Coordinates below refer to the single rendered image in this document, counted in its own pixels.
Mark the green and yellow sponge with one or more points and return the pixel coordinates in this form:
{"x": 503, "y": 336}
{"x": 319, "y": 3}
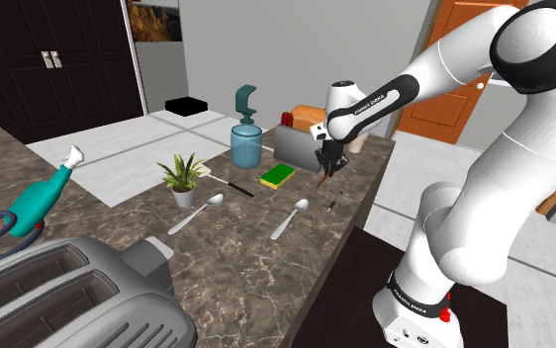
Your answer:
{"x": 278, "y": 175}

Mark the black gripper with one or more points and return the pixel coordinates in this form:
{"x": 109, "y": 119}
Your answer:
{"x": 330, "y": 156}

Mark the blue glass soap dispenser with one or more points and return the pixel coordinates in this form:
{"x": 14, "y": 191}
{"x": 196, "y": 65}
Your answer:
{"x": 246, "y": 144}

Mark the orange wooden door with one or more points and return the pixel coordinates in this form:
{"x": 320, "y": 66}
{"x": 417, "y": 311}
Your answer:
{"x": 432, "y": 106}

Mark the flat black box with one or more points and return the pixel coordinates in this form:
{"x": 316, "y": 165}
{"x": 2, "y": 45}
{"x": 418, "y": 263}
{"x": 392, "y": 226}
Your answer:
{"x": 186, "y": 106}

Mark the teal handheld sprayer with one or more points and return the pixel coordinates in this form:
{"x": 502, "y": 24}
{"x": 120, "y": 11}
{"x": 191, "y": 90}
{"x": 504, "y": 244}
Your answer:
{"x": 37, "y": 200}

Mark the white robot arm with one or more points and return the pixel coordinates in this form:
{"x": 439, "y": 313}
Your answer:
{"x": 495, "y": 183}

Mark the dark robot stand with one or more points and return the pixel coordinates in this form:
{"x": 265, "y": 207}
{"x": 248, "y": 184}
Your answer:
{"x": 355, "y": 289}

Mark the large silver toaster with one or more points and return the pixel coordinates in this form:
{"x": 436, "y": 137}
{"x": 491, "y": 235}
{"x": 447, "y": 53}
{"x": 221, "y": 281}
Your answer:
{"x": 90, "y": 308}

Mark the beige cup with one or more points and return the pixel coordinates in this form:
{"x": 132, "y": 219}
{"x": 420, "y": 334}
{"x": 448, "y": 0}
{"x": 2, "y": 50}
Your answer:
{"x": 358, "y": 143}

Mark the thin brown stick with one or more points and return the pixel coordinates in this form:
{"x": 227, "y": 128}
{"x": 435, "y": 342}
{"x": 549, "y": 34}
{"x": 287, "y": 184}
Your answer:
{"x": 321, "y": 183}

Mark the black double-door cabinet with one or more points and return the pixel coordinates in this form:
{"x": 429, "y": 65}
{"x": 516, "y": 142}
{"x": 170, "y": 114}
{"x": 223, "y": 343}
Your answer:
{"x": 65, "y": 91}

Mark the orange-brown bread slice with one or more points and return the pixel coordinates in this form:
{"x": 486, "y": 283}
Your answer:
{"x": 307, "y": 117}

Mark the small red rounded block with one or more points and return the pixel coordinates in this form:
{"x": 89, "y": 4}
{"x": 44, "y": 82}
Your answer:
{"x": 286, "y": 119}

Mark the landscape wall picture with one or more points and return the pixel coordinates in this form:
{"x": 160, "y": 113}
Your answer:
{"x": 155, "y": 21}

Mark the black pen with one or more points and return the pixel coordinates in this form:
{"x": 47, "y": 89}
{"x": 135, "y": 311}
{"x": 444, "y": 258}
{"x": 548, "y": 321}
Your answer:
{"x": 334, "y": 201}

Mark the small grey toaster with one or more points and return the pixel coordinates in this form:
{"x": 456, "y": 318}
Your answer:
{"x": 295, "y": 147}

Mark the silver spoon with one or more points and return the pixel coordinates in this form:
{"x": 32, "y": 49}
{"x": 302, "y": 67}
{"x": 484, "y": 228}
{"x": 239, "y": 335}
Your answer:
{"x": 288, "y": 219}
{"x": 196, "y": 214}

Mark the small potted green plant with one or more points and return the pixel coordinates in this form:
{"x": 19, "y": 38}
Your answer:
{"x": 184, "y": 181}

